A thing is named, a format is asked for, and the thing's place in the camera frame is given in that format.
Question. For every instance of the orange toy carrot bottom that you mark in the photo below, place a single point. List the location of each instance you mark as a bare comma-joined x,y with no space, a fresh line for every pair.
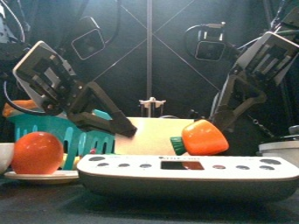
205,138

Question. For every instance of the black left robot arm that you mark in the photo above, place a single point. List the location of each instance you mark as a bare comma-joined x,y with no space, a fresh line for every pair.
11,49

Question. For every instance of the small red toy fruit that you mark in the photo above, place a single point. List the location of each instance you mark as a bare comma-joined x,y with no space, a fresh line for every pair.
93,151

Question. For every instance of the yellow toy banana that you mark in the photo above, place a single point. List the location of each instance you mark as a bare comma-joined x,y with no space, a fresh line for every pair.
69,160

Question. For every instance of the white kitchen scale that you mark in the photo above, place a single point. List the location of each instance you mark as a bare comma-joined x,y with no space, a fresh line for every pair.
137,175

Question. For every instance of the orange toy tomato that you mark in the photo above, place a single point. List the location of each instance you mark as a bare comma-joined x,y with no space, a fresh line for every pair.
37,153

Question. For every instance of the grey toy pot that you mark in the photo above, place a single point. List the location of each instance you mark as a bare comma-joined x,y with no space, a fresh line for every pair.
281,151

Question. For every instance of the small white plate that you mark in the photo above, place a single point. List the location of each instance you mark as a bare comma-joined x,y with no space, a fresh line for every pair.
47,177

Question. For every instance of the white toy saucepan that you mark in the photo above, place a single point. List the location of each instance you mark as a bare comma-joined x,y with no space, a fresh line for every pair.
6,157

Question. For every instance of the white frame fixture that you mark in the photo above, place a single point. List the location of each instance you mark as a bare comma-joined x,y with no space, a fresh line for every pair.
153,103

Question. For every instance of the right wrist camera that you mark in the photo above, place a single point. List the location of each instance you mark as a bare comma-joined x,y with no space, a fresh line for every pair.
210,49

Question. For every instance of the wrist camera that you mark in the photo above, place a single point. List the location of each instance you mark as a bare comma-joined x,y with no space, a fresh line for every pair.
210,49
89,43

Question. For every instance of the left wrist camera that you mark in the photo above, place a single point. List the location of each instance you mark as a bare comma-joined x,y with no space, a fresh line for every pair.
89,43

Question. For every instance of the grey vertical frame pole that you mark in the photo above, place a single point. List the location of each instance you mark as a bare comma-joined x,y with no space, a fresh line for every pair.
150,58

